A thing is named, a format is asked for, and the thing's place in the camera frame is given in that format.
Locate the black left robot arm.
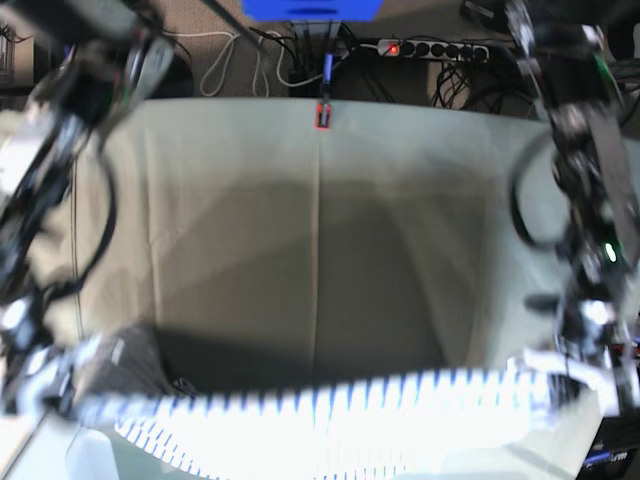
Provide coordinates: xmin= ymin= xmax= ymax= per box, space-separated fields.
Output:
xmin=505 ymin=1 xmax=639 ymax=416

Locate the blue white striped t-shirt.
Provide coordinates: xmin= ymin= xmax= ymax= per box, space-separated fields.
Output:
xmin=19 ymin=334 xmax=601 ymax=480

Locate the black power strip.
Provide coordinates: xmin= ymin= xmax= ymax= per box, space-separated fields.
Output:
xmin=376 ymin=39 xmax=490 ymax=63

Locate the white bin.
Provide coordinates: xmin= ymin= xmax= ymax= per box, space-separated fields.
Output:
xmin=1 ymin=415 xmax=119 ymax=479

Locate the blue box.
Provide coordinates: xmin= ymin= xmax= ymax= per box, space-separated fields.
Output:
xmin=241 ymin=0 xmax=383 ymax=22

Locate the red black clamp centre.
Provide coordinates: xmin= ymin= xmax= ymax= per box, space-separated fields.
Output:
xmin=315 ymin=53 xmax=334 ymax=130

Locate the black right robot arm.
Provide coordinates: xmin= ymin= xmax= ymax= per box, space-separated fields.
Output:
xmin=1 ymin=1 xmax=174 ymax=352

